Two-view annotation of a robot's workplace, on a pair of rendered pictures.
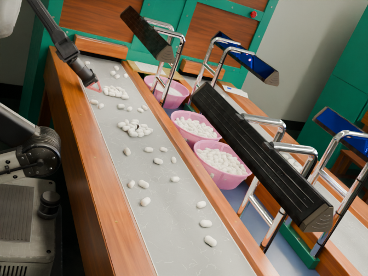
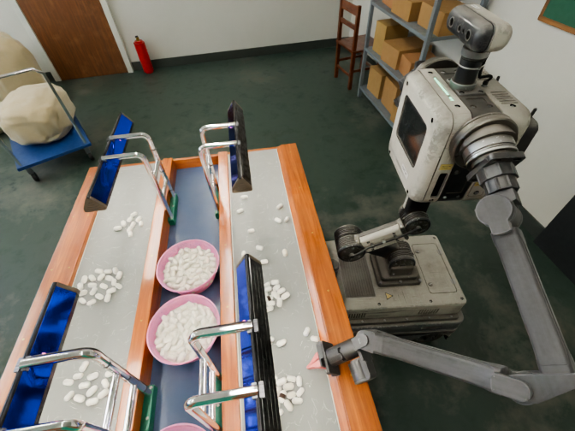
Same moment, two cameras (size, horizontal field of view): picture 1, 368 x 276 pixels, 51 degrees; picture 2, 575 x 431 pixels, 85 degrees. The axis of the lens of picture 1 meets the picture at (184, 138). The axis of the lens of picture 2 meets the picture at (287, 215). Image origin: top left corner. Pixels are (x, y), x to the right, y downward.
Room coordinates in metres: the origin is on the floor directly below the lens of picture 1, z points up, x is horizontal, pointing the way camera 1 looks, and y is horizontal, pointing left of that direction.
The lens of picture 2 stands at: (1.99, 0.53, 1.90)
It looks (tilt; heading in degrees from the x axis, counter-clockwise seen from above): 48 degrees down; 205
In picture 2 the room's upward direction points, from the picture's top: 3 degrees counter-clockwise
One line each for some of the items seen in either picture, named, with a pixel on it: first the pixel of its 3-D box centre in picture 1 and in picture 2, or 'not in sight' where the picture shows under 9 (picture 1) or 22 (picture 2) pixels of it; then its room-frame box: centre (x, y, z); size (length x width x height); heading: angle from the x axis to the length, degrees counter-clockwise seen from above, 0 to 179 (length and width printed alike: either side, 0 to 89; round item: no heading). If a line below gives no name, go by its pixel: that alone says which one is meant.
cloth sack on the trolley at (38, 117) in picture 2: not in sight; (38, 112); (0.39, -2.78, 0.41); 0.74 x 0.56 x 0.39; 36
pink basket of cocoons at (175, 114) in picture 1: (194, 132); (186, 331); (1.71, -0.04, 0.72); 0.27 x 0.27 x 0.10
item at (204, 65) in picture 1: (218, 83); (91, 411); (2.04, -0.07, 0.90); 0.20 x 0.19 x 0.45; 32
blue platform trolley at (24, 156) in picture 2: not in sight; (29, 109); (0.44, -2.76, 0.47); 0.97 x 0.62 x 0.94; 59
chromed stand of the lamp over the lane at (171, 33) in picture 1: (150, 69); (235, 385); (1.83, 0.27, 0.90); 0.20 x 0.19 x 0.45; 32
